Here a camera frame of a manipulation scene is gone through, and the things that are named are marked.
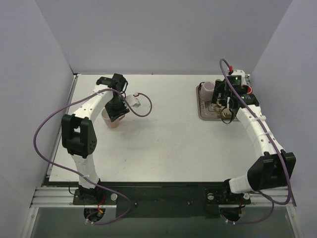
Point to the red mug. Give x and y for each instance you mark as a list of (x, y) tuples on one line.
[(248, 89)]

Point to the metal tray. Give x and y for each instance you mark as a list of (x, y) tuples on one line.
[(205, 110)]

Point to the beige round mug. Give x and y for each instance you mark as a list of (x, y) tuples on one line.
[(226, 114)]

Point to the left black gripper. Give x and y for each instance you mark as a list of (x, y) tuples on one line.
[(117, 113)]

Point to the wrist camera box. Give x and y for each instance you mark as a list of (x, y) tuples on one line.
[(133, 101), (245, 78)]

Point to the lilac mug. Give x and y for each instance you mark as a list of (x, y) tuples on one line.
[(206, 91)]

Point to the pink mug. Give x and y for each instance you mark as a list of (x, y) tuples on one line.
[(107, 120)]

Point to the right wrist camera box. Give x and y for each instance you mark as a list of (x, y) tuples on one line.
[(245, 78)]

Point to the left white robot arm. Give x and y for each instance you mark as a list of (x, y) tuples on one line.
[(78, 133)]

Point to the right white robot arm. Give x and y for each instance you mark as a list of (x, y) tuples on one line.
[(273, 166)]

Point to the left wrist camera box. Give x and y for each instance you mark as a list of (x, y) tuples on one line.
[(133, 101)]

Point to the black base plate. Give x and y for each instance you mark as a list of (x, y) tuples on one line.
[(163, 199)]

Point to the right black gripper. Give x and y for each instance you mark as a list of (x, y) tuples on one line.
[(220, 100)]

